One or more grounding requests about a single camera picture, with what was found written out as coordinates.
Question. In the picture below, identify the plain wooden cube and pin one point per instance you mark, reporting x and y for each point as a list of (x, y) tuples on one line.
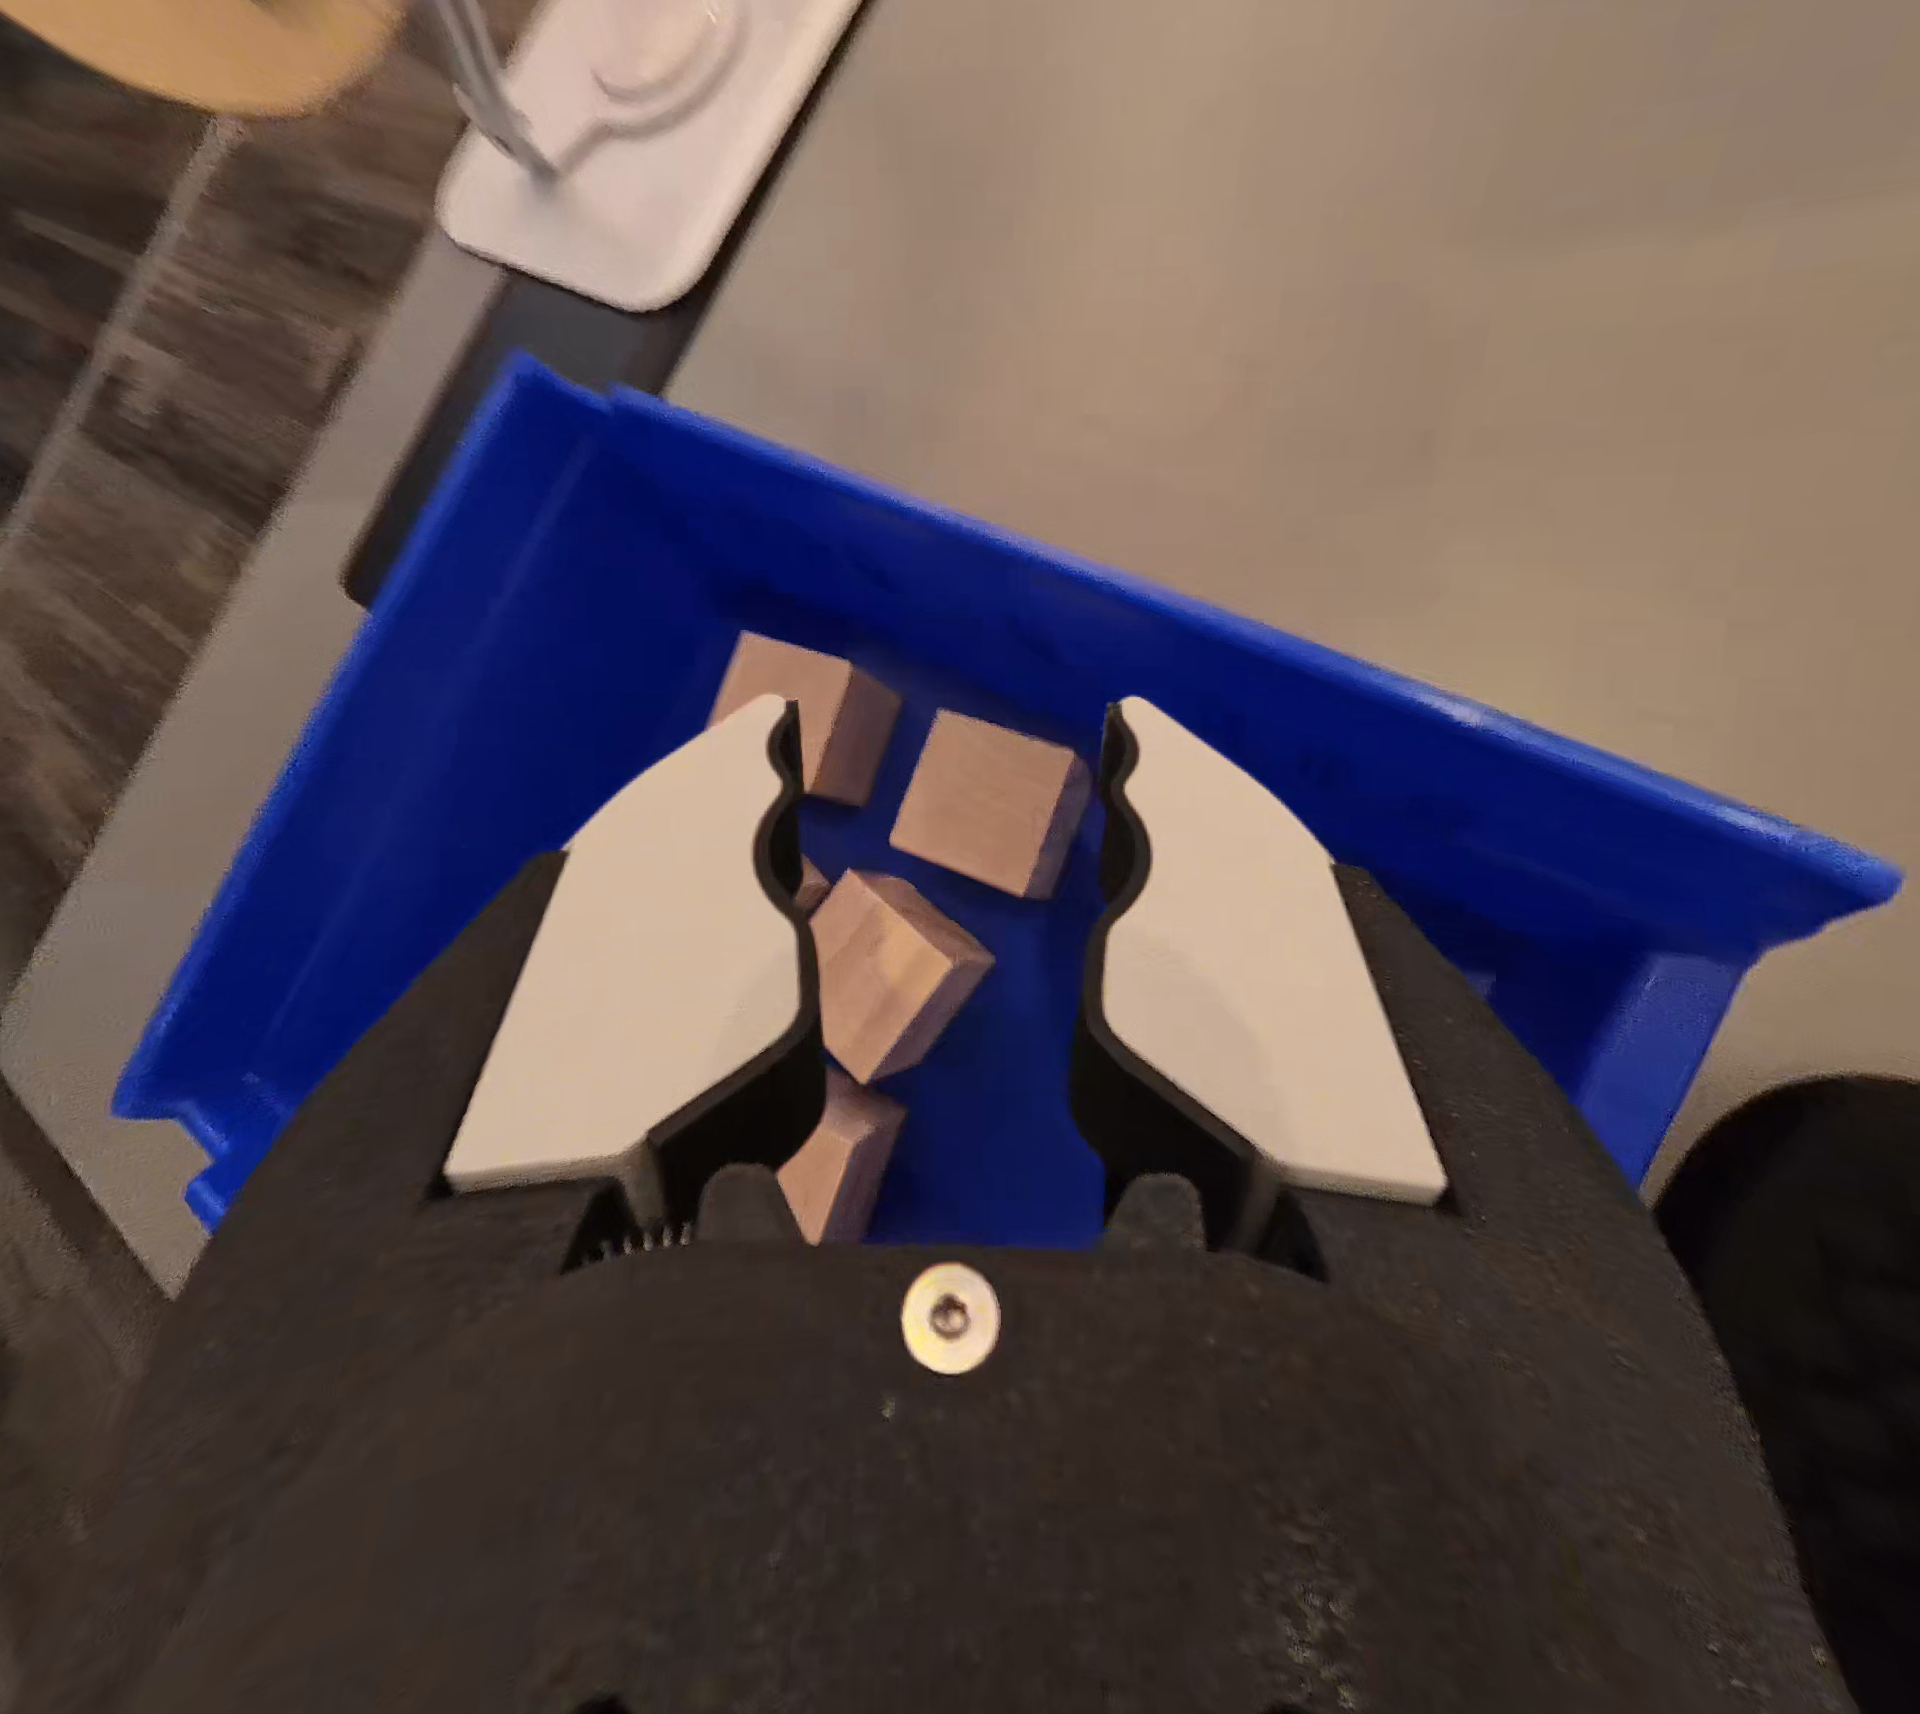
[(889, 973), (982, 802), (832, 709), (842, 1158)]

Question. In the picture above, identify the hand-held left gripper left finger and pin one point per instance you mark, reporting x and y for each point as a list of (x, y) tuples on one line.
[(631, 979)]

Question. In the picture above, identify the dark cloth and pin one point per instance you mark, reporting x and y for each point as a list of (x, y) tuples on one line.
[(1815, 1294)]

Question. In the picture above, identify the blue plastic bin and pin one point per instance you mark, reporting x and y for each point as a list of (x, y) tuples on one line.
[(600, 635)]

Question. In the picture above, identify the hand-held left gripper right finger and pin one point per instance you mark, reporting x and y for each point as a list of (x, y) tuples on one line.
[(1260, 994)]

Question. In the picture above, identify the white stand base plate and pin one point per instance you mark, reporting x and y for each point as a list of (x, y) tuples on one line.
[(781, 35)]

